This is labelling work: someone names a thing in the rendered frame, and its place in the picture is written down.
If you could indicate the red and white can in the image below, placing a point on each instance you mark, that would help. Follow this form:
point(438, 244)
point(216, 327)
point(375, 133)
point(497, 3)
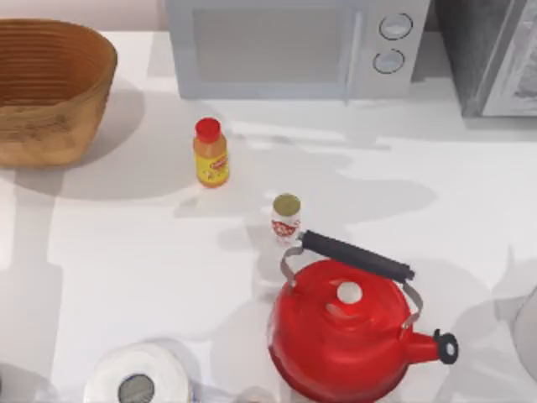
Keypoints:
point(286, 224)

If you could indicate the yellow bottle with red cap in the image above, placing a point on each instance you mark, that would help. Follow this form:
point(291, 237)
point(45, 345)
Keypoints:
point(211, 157)

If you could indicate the pale microwave oven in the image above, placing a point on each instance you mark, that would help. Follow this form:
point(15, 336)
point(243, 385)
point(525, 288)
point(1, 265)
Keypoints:
point(268, 46)

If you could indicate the round microwave knob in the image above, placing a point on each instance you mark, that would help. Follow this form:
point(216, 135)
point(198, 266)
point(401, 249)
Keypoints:
point(389, 61)
point(395, 26)

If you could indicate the white paper towel roll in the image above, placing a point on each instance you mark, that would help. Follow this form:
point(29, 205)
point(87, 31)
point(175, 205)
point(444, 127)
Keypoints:
point(136, 375)

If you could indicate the woven brown basket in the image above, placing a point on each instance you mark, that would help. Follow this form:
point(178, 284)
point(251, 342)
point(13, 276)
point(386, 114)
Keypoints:
point(46, 96)

